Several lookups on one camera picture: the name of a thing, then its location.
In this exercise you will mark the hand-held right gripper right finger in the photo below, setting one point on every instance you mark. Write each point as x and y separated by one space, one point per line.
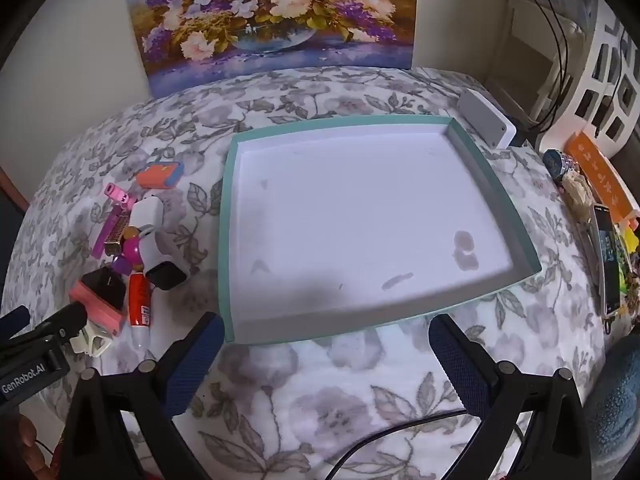
457 365

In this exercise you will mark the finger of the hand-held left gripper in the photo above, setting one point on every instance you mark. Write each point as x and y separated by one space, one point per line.
15 317
62 321

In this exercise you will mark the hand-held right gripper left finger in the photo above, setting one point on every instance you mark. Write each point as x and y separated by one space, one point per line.
192 370

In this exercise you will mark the orange and blue eraser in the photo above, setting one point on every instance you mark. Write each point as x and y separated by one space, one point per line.
100 316
155 176

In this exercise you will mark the cream plastic frame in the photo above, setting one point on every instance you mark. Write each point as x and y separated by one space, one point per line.
92 345

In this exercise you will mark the black cube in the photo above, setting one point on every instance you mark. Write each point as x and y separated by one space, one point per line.
102 285

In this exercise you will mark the pink pup figure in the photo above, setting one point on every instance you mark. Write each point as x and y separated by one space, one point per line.
132 252

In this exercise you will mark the magenta plastic bar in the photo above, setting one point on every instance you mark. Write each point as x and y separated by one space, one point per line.
105 232

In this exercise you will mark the white device with black lens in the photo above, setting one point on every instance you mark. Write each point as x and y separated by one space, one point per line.
160 260

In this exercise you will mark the teal and white tray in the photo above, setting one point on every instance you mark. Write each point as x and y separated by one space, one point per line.
350 220

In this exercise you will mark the person's left hand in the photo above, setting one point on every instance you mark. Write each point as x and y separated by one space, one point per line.
27 432

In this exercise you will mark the red glue pen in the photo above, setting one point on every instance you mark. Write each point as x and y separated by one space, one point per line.
140 305

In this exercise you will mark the dark furniture with orange edge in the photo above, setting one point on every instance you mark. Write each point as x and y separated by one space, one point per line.
10 220

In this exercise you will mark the grey floral blanket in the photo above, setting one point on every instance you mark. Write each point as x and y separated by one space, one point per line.
325 375

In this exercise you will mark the white charger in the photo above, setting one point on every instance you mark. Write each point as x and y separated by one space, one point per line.
146 211

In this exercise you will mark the blue fluffy cloth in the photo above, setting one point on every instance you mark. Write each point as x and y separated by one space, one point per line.
617 400

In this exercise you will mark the grey metal tool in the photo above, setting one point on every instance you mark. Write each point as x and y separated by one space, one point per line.
590 245

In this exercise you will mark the black smartphone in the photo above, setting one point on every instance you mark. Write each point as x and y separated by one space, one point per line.
607 260

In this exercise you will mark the beige mesh bundle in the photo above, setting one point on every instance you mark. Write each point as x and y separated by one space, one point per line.
580 197

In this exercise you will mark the round blue tin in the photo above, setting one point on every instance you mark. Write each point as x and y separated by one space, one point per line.
554 162

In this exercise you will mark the black power adapter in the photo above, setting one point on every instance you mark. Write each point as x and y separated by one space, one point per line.
522 137

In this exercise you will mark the orange box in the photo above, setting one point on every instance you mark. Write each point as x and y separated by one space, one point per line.
597 170

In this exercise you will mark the white power bank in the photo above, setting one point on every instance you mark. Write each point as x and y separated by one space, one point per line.
482 115

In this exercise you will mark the white lattice furniture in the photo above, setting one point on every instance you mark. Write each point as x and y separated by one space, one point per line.
585 75

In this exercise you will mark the cream shelf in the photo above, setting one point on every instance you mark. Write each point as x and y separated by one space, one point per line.
525 25

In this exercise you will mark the floral painting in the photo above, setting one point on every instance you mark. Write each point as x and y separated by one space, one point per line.
270 10

